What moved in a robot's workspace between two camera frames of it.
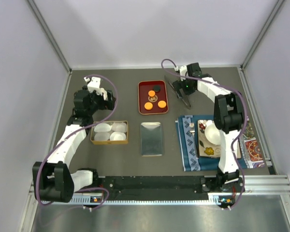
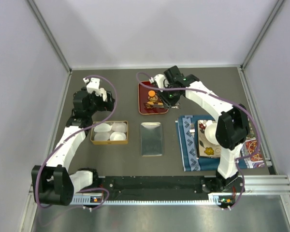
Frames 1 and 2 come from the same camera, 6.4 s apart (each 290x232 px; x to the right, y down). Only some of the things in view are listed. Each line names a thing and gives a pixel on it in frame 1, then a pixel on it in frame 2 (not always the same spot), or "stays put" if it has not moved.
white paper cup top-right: x=119 y=127 stays put
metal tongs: x=182 y=95 → x=148 y=106
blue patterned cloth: x=187 y=130 stays put
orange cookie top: x=151 y=93 stays put
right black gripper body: x=184 y=85 → x=169 y=97
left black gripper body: x=97 y=102 stays put
